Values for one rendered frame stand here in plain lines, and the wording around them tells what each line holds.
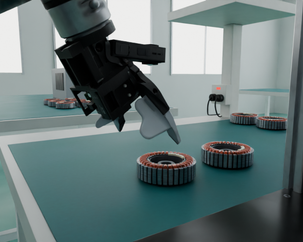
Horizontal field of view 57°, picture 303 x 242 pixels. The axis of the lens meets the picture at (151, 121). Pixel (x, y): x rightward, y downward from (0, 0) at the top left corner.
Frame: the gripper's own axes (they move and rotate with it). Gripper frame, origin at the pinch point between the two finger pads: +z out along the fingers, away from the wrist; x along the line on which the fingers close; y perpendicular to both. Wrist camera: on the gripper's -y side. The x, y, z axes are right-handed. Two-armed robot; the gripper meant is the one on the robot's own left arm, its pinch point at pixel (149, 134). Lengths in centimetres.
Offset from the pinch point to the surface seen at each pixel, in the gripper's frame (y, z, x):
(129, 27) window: -308, 66, -352
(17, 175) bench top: 17.8, 0.3, -21.1
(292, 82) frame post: -12.8, -3.1, 19.8
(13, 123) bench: -3, 14, -96
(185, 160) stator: -3.0, 8.1, 3.0
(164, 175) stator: 3.2, 5.8, 3.6
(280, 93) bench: -277, 172, -98
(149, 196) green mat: 8.1, 5.6, 4.2
